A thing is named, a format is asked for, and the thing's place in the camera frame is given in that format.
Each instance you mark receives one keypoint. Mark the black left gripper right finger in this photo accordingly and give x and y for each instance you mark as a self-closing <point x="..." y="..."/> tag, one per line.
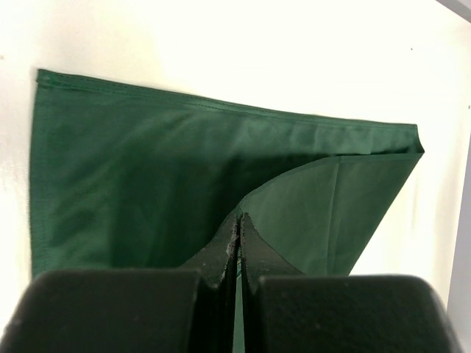
<point x="285" y="310"/>

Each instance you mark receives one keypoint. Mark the dark green cloth napkin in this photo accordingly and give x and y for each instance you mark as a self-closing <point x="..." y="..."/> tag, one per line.
<point x="122" y="176"/>

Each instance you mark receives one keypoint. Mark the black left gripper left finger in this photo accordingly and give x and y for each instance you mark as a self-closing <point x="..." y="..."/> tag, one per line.
<point x="186" y="309"/>

